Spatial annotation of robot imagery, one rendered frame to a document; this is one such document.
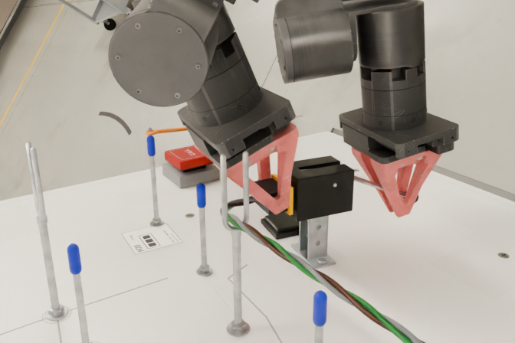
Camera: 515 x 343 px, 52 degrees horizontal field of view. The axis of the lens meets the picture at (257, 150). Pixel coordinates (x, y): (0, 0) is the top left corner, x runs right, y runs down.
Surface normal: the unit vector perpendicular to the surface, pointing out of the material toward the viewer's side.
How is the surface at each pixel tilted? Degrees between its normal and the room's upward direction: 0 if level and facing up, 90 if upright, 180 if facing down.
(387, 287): 55
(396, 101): 62
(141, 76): 69
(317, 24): 43
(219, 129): 32
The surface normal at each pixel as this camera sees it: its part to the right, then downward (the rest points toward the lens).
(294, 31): -0.02, -0.29
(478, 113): -0.69, -0.40
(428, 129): -0.15, -0.91
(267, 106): -0.36, -0.81
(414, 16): 0.46, 0.28
